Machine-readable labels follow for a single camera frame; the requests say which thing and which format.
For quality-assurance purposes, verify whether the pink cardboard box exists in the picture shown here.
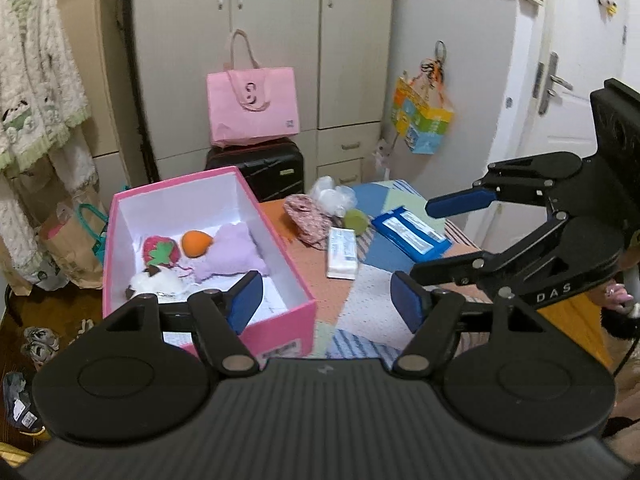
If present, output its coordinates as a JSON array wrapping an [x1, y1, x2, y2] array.
[[102, 166, 317, 361]]

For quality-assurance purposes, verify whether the blue wet wipes packet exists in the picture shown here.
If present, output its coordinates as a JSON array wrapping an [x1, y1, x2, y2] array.
[[371, 205, 453, 262]]

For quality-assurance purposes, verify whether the person's right hand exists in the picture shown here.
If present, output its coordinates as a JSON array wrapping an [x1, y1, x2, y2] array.
[[602, 282, 634, 311]]

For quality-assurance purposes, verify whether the purple plush toy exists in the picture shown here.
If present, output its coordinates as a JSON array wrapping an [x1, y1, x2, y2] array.
[[192, 222, 271, 283]]

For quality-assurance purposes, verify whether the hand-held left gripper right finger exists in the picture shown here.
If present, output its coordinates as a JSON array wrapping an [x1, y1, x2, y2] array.
[[389, 271, 553, 380]]

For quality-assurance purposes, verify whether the white door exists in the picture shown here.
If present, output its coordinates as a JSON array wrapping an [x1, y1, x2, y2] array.
[[487, 0, 640, 171]]

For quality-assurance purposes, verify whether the red strawberry plush toy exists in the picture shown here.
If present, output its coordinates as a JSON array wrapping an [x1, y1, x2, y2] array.
[[141, 234, 181, 267]]

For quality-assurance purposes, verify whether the brown paper bag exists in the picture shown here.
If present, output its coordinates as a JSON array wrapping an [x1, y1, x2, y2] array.
[[37, 187, 108, 291]]

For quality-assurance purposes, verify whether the green plush ball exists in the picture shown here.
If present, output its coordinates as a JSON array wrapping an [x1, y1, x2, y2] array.
[[342, 208, 370, 235]]

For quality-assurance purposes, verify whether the pink floral fabric pouch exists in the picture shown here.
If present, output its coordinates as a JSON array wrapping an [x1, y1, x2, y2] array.
[[284, 194, 335, 250]]

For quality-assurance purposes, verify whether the pink tote bag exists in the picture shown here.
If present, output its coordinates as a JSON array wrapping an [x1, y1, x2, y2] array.
[[207, 30, 301, 148]]

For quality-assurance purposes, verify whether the grey white wardrobe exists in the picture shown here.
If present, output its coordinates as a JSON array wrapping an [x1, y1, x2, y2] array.
[[122, 0, 396, 196]]

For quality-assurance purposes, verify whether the colourful paper gift bag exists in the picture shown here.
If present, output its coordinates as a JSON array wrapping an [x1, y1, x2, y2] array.
[[391, 57, 455, 155]]

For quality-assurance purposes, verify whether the orange plush ball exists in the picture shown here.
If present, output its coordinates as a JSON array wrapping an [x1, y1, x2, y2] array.
[[181, 230, 213, 258]]

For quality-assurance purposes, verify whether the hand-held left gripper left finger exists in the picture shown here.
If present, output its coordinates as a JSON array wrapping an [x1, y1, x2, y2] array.
[[102, 270, 264, 377]]

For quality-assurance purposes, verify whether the white tissue packet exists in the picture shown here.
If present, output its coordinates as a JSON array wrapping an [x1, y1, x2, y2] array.
[[326, 226, 360, 280]]

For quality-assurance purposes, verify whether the pale printed plastic bag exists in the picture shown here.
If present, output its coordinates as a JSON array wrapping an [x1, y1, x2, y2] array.
[[372, 137, 396, 181]]

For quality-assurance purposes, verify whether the white plastic bag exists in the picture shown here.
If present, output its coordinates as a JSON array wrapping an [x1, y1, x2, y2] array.
[[309, 176, 358, 217]]

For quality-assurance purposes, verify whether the dark blue sneaker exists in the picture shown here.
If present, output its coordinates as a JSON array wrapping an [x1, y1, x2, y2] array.
[[2, 371, 51, 441]]

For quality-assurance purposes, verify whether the black suitcase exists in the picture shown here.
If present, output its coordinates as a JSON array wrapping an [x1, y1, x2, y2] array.
[[205, 136, 306, 204]]

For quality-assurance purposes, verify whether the teal handled bag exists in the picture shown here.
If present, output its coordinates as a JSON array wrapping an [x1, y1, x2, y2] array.
[[75, 203, 109, 261]]

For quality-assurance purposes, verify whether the silver door handle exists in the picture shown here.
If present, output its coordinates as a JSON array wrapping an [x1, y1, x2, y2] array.
[[537, 51, 575, 115]]

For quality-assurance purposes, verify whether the cream fluffy cardigan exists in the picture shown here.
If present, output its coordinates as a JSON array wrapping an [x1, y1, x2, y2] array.
[[0, 0, 93, 171]]

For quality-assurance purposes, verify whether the patchwork blanket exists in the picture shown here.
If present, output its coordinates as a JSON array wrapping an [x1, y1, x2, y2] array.
[[260, 179, 501, 361]]

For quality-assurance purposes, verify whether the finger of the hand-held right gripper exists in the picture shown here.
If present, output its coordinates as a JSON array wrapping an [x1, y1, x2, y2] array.
[[426, 152, 584, 220], [410, 212, 571, 292]]

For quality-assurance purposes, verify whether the light brown wooden cabinet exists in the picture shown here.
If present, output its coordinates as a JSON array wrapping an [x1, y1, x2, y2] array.
[[60, 0, 146, 196]]

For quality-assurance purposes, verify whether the white and brown plush toy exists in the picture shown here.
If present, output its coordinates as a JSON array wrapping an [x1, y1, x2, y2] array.
[[125, 266, 193, 301]]

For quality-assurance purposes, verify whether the black metal clothes rack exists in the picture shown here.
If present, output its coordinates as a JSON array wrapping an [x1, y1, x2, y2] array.
[[112, 0, 156, 183]]

